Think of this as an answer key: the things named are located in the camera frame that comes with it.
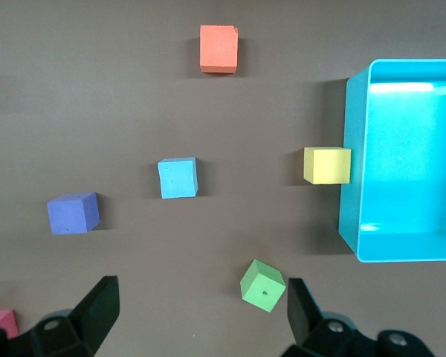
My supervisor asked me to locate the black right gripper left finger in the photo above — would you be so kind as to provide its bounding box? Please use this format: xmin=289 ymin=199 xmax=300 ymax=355
xmin=7 ymin=275 xmax=120 ymax=357

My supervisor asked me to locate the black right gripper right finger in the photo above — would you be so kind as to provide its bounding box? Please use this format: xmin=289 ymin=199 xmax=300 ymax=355
xmin=280 ymin=277 xmax=380 ymax=357

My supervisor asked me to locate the light blue foam block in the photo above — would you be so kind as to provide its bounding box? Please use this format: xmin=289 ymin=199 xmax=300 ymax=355
xmin=157 ymin=156 xmax=200 ymax=200

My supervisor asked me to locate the green foam block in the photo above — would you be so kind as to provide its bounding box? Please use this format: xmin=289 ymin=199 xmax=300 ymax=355
xmin=239 ymin=258 xmax=286 ymax=312

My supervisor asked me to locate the purple foam block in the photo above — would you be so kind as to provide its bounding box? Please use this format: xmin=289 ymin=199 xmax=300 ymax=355
xmin=46 ymin=192 xmax=100 ymax=235

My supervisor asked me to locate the yellow foam block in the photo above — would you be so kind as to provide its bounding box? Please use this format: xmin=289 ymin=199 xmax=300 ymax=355
xmin=303 ymin=147 xmax=352 ymax=185

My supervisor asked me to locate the cyan plastic bin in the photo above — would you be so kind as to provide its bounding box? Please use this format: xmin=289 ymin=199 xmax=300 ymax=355
xmin=337 ymin=58 xmax=446 ymax=264

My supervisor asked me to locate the brown table cover sheet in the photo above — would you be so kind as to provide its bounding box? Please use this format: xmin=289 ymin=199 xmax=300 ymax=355
xmin=0 ymin=0 xmax=446 ymax=357

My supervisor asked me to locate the orange foam block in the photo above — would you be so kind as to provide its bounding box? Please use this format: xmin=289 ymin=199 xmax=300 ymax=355
xmin=199 ymin=25 xmax=239 ymax=74

